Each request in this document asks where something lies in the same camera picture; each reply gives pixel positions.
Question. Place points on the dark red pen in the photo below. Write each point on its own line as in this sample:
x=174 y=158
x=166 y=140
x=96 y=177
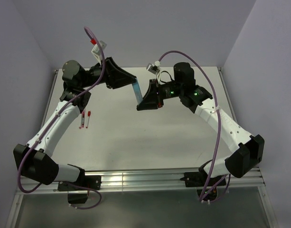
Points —
x=83 y=119

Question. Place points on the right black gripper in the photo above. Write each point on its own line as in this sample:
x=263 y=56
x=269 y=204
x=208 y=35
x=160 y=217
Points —
x=152 y=100

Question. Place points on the light blue highlighter pen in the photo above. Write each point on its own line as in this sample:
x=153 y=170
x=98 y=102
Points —
x=137 y=91

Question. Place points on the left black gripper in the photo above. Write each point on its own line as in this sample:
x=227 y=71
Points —
x=115 y=77

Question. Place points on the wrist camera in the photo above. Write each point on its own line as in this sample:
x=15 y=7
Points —
x=155 y=69
x=96 y=51

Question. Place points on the aluminium frame rail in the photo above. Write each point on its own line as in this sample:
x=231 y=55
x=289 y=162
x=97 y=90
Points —
x=147 y=180

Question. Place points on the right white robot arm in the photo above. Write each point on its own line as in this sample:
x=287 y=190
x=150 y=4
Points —
x=246 y=149

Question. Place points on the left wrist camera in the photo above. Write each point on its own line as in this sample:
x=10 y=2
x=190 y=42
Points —
x=96 y=51

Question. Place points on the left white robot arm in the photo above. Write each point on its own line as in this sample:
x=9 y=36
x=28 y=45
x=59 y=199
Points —
x=34 y=159

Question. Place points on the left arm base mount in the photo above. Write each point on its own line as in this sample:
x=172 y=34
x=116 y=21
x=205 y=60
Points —
x=79 y=191

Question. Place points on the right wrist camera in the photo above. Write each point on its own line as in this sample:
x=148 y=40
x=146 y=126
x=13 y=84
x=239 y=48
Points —
x=155 y=69

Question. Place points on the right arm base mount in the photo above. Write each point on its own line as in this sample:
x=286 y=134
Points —
x=198 y=179

